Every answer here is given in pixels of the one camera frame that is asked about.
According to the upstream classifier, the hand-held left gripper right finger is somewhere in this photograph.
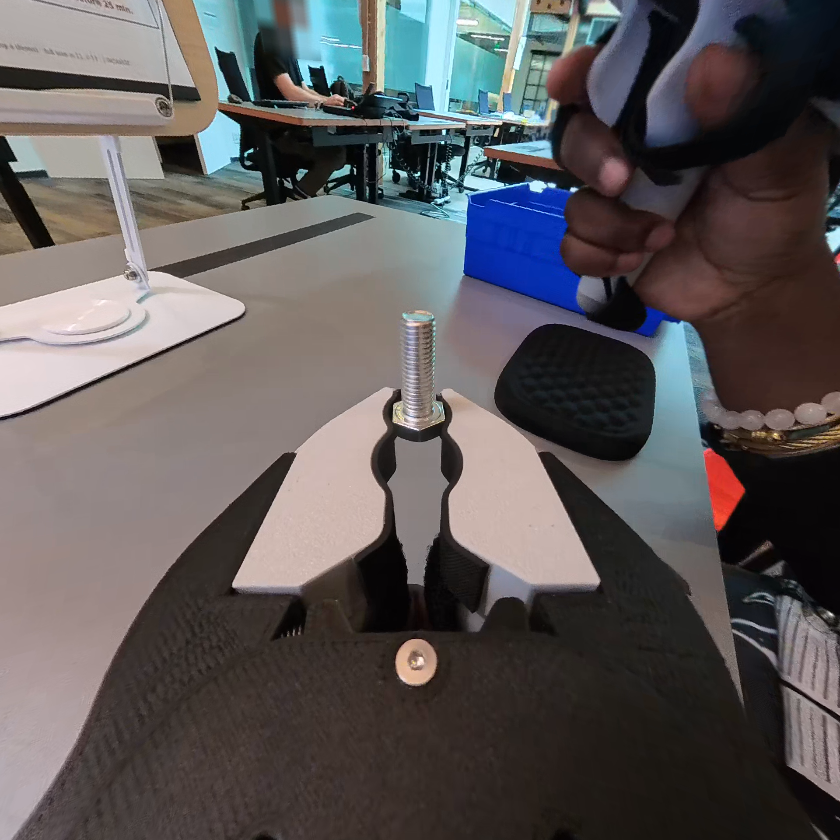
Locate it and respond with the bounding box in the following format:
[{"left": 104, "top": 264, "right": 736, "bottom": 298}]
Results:
[{"left": 438, "top": 388, "right": 602, "bottom": 618}]

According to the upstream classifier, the gold bracelet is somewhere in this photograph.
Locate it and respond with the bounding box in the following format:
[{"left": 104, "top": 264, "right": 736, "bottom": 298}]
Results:
[{"left": 712, "top": 420, "right": 840, "bottom": 458}]

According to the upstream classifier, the person's right hand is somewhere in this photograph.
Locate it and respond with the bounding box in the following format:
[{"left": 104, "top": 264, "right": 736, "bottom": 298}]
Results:
[{"left": 546, "top": 42, "right": 840, "bottom": 396}]

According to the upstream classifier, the person's right forearm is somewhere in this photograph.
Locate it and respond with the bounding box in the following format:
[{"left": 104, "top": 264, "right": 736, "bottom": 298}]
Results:
[{"left": 709, "top": 446, "right": 840, "bottom": 592}]

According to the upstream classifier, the long steel hex bolt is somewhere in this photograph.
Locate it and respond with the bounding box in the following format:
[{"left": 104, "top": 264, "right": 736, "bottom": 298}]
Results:
[{"left": 392, "top": 310, "right": 450, "bottom": 444}]

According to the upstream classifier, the black office chair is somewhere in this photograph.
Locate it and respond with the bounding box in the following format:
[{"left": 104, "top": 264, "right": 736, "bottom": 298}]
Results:
[{"left": 215, "top": 47, "right": 296, "bottom": 211}]

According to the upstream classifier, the white display stand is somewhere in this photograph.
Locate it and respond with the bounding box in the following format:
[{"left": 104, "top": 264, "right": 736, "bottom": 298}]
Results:
[{"left": 0, "top": 134, "right": 247, "bottom": 419}]

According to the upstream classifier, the black wrist rest pad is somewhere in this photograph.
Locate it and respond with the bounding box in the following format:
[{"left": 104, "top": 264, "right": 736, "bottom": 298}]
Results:
[{"left": 494, "top": 323, "right": 657, "bottom": 462}]

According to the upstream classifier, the person's printed black shirt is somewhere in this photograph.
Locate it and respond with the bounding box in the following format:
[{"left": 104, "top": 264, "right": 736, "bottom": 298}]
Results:
[{"left": 722, "top": 558, "right": 840, "bottom": 788}]

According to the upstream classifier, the blue plastic bin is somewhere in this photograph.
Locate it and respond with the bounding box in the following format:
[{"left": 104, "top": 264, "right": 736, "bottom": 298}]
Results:
[{"left": 462, "top": 182, "right": 680, "bottom": 339}]

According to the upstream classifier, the white bead bracelet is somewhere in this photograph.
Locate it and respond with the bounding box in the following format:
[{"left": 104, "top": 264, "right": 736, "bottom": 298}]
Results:
[{"left": 701, "top": 387, "right": 840, "bottom": 431}]

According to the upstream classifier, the orange red object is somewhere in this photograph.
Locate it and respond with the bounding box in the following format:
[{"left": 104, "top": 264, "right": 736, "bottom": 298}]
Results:
[{"left": 703, "top": 448, "right": 746, "bottom": 532}]

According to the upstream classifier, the wooden desk with black legs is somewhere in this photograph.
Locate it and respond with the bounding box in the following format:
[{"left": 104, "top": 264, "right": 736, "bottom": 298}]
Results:
[{"left": 218, "top": 98, "right": 467, "bottom": 204}]

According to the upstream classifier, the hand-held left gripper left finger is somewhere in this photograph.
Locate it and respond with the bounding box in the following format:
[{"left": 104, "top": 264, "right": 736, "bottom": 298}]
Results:
[{"left": 231, "top": 387, "right": 400, "bottom": 618}]

